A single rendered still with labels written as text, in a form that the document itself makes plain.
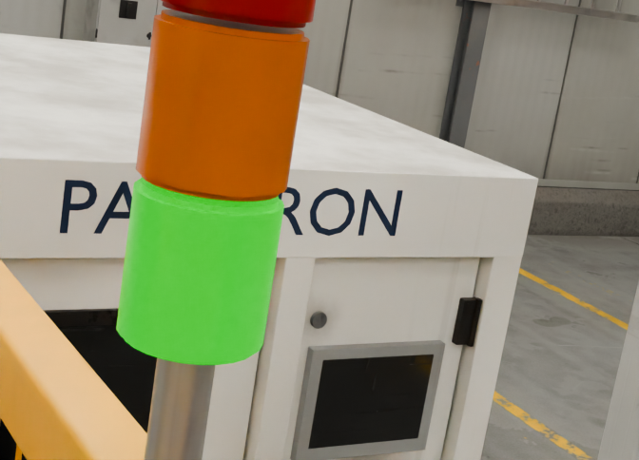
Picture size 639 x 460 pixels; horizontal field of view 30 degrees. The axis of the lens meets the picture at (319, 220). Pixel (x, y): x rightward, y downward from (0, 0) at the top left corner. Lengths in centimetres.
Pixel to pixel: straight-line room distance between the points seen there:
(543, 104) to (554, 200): 85
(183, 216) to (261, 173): 3
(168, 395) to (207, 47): 12
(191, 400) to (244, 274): 5
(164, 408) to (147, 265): 5
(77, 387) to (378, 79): 894
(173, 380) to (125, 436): 8
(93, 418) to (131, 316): 11
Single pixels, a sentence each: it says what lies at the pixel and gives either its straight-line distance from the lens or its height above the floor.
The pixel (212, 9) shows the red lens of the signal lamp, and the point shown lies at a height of 227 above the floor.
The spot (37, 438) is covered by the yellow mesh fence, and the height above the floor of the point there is 208.
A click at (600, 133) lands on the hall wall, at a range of 1090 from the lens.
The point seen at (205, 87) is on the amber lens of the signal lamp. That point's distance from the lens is 36.
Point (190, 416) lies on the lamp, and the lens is 41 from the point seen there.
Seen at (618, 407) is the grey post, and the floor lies 126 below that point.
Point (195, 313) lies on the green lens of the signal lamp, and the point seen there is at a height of 218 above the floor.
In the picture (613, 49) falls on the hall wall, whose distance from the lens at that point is 1080.
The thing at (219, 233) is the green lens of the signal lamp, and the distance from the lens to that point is 37.
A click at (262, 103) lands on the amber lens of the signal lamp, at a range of 37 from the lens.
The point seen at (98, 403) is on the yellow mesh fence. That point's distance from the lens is 50.
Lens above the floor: 230
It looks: 14 degrees down
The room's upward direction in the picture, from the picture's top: 9 degrees clockwise
